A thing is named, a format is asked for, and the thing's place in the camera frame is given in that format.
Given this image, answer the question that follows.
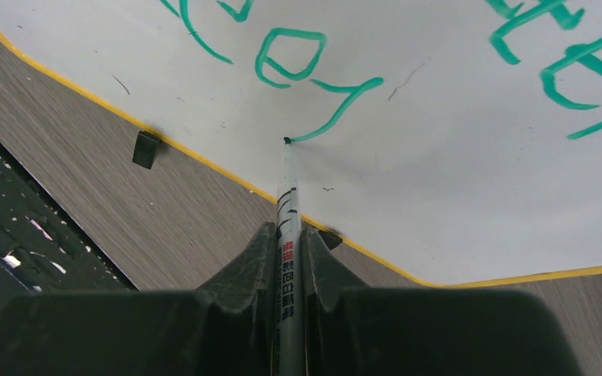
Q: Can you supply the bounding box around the green whiteboard marker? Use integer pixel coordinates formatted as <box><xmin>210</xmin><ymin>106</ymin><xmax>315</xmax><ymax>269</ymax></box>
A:
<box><xmin>272</xmin><ymin>137</ymin><xmax>306</xmax><ymax>375</ymax></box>

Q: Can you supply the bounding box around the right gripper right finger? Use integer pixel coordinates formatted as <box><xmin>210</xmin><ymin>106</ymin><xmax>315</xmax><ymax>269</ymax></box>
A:
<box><xmin>300</xmin><ymin>228</ymin><xmax>581</xmax><ymax>375</ymax></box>

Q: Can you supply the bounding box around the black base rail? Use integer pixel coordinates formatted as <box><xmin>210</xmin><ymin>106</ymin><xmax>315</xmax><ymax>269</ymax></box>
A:
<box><xmin>0</xmin><ymin>143</ymin><xmax>136</xmax><ymax>309</ymax></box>

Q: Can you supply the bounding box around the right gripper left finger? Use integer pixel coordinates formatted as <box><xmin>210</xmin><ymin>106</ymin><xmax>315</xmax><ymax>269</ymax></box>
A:
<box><xmin>0</xmin><ymin>222</ymin><xmax>276</xmax><ymax>375</ymax></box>

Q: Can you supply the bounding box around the yellow framed whiteboard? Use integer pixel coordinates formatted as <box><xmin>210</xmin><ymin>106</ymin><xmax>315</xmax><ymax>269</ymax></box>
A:
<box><xmin>0</xmin><ymin>1</ymin><xmax>602</xmax><ymax>286</ymax></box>

